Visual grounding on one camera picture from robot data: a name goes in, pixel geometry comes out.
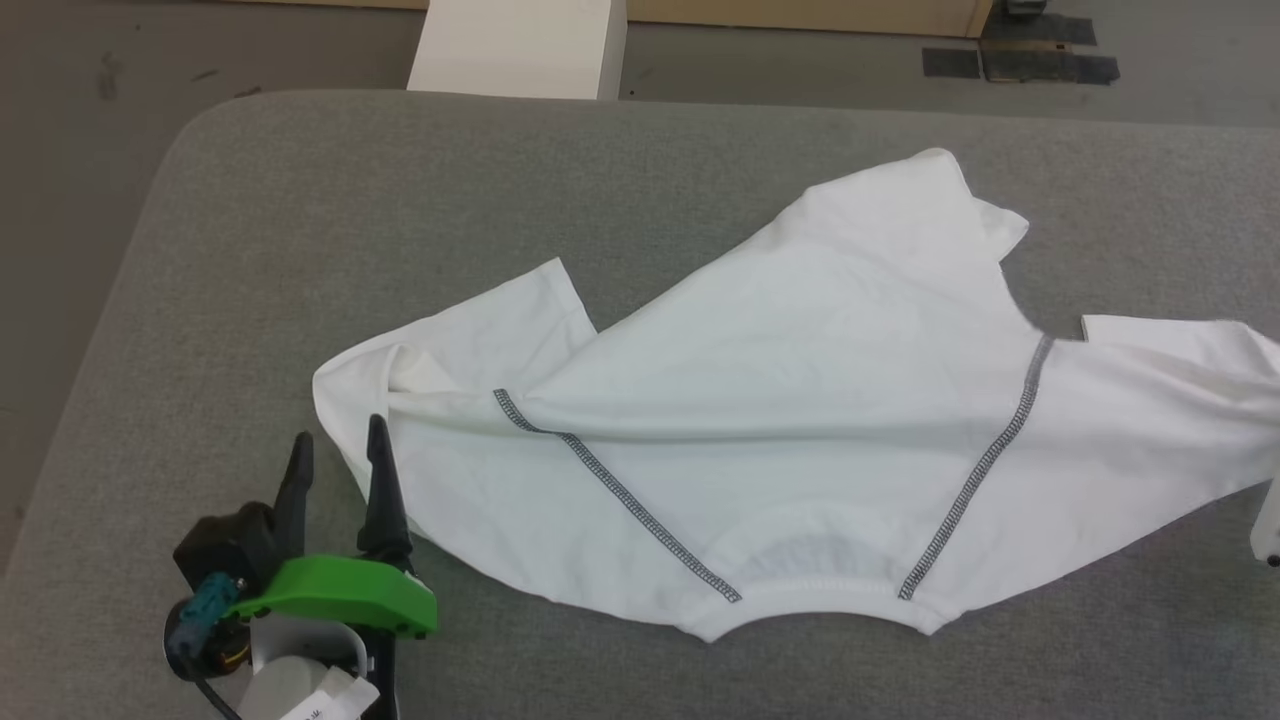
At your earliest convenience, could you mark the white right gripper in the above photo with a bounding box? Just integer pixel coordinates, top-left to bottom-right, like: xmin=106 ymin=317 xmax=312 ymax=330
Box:
xmin=1250 ymin=479 xmax=1280 ymax=568

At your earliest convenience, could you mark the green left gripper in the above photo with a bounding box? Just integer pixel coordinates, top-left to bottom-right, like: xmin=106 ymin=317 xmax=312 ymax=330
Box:
xmin=224 ymin=413 xmax=440 ymax=642

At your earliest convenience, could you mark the white T-shirt grey stitching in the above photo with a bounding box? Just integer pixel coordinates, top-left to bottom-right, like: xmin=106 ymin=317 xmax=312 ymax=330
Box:
xmin=311 ymin=147 xmax=1280 ymax=644

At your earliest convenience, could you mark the white paper tag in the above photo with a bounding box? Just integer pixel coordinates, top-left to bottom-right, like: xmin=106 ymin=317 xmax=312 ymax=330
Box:
xmin=278 ymin=667 xmax=382 ymax=720

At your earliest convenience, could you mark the white rectangular box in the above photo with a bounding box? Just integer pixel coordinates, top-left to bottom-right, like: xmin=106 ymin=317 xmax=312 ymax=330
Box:
xmin=406 ymin=0 xmax=629 ymax=102

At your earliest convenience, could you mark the long black brown floor tape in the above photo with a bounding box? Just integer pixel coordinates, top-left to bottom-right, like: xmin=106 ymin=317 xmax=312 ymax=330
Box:
xmin=979 ymin=39 xmax=1122 ymax=87

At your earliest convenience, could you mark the black floor tape under foot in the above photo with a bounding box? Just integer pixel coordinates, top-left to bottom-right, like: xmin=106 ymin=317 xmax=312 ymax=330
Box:
xmin=984 ymin=11 xmax=1099 ymax=47

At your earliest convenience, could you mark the small black floor tape patch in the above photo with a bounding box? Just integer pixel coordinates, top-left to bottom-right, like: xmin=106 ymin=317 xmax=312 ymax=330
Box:
xmin=921 ymin=46 xmax=984 ymax=80

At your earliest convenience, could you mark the left arm cable teal plug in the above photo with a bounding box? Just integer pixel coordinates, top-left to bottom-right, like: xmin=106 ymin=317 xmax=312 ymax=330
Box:
xmin=163 ymin=572 xmax=247 ymax=720

